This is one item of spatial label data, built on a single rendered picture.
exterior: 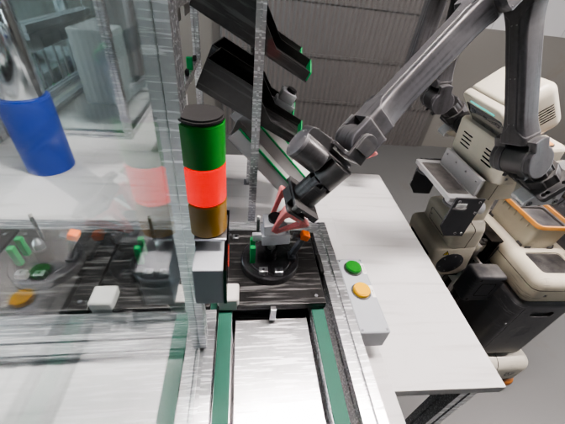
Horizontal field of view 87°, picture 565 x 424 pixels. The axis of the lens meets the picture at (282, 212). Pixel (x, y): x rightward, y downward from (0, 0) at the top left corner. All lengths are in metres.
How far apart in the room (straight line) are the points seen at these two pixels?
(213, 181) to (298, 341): 0.46
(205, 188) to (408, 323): 0.68
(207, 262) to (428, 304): 0.70
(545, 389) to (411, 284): 1.38
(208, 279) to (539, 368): 2.09
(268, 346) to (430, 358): 0.39
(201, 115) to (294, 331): 0.53
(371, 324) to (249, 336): 0.27
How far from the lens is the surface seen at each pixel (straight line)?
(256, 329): 0.71
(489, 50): 4.19
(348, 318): 0.71
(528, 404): 2.14
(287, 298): 0.70
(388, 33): 3.58
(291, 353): 0.70
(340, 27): 3.44
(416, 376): 0.83
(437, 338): 0.91
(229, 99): 0.77
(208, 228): 0.39
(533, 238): 1.45
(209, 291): 0.42
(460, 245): 1.29
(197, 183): 0.35
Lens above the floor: 1.54
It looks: 38 degrees down
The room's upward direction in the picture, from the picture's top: 7 degrees clockwise
